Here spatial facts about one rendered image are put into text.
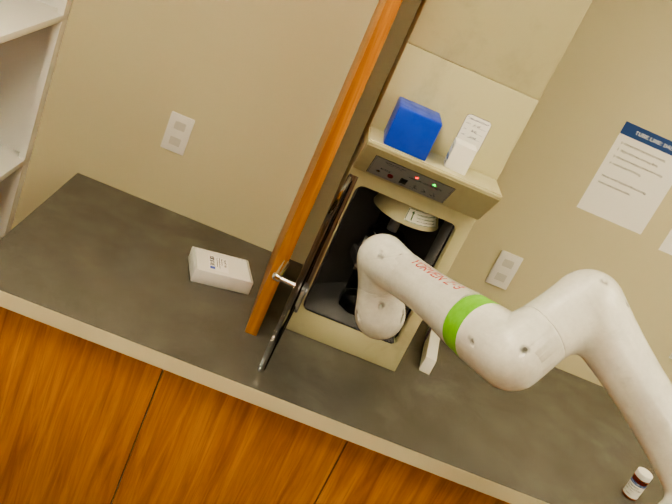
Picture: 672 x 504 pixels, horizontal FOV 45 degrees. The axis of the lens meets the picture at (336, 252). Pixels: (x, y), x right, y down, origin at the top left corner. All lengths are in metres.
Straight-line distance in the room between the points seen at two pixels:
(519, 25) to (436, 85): 0.21
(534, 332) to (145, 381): 0.93
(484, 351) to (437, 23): 0.77
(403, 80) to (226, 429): 0.89
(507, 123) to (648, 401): 0.73
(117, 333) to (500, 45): 1.04
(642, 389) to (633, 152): 1.10
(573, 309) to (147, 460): 1.10
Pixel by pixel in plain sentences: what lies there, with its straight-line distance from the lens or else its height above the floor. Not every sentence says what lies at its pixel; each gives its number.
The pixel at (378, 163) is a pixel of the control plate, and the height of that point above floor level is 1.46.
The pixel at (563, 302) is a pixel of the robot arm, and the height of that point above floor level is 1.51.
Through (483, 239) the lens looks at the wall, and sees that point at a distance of 2.42.
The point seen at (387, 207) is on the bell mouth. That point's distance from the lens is 1.95.
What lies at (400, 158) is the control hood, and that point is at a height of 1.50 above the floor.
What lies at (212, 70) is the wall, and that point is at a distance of 2.31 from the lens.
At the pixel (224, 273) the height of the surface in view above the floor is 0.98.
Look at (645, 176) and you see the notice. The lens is 2.44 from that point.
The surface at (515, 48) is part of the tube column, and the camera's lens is 1.84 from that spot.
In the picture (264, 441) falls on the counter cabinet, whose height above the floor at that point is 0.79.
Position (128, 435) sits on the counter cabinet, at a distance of 1.99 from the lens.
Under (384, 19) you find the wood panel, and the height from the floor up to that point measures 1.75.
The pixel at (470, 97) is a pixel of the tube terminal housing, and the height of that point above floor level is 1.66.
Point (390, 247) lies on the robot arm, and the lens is 1.64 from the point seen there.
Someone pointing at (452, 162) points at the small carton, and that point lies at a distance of 1.79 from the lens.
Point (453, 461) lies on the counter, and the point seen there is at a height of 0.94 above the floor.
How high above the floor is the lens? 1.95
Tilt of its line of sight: 23 degrees down
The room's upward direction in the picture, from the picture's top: 25 degrees clockwise
